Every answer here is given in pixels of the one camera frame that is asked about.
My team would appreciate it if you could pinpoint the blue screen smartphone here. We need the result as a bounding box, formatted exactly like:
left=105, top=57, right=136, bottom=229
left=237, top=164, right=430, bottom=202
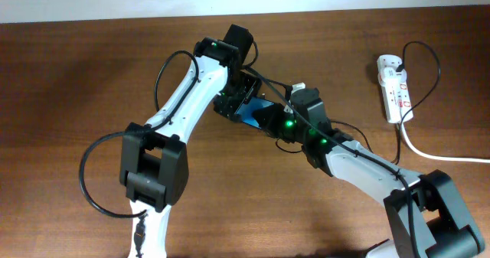
left=237, top=97, right=273, bottom=129

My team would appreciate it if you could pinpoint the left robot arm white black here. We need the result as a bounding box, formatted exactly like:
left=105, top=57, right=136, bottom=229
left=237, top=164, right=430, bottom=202
left=119, top=37, right=257, bottom=257

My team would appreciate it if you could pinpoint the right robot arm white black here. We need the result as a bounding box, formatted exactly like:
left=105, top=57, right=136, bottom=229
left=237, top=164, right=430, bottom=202
left=251, top=89, right=485, bottom=257

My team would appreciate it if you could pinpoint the white USB charger adapter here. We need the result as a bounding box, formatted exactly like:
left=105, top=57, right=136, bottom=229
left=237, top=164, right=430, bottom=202
left=378, top=67, right=407, bottom=87

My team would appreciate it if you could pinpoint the white power strip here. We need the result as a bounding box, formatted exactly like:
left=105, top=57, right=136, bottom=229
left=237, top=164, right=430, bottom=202
left=377, top=54, right=413, bottom=124

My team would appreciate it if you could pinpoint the black USB charging cable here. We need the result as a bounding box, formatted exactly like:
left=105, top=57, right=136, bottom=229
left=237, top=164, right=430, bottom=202
left=262, top=41, right=442, bottom=165

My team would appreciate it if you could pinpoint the white power strip cord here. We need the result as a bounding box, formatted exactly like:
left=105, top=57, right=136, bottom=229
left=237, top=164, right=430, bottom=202
left=399, top=122, right=490, bottom=165

